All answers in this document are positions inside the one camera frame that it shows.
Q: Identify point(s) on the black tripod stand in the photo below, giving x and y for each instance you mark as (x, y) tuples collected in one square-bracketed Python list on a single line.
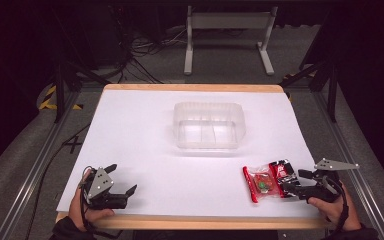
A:
[(330, 86), (60, 83)]

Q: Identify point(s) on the black and red snack packet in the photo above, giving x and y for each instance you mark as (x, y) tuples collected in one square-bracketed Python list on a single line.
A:
[(284, 173)]

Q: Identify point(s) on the yellow black hazard tape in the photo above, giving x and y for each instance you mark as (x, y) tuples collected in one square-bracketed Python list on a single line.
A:
[(48, 100)]

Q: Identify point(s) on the white metal stand frame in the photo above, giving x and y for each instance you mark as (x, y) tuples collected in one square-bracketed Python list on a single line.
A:
[(230, 20)]

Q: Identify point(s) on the wooden table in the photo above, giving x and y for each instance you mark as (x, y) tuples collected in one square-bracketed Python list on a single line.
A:
[(193, 222)]

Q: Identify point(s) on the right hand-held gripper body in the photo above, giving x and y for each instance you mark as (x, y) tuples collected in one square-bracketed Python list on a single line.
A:
[(326, 181)]

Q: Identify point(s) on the person's left hand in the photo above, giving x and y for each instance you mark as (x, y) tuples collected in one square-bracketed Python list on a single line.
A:
[(80, 210)]

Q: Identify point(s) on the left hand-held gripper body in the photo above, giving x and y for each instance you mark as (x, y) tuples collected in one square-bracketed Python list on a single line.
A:
[(100, 186)]

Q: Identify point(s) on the person's right hand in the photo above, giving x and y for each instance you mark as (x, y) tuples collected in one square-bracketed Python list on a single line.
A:
[(338, 210)]

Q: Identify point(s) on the white table cover sheet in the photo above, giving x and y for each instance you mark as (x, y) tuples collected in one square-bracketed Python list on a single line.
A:
[(166, 166)]

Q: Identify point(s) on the clear plastic container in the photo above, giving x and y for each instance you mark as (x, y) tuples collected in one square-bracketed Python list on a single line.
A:
[(209, 126)]

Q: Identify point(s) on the clear red-edged snack packet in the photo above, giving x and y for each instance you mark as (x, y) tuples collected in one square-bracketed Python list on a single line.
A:
[(263, 185)]

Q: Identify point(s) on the aluminium floor rail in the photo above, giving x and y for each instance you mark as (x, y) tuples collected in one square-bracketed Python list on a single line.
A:
[(33, 173), (350, 160)]

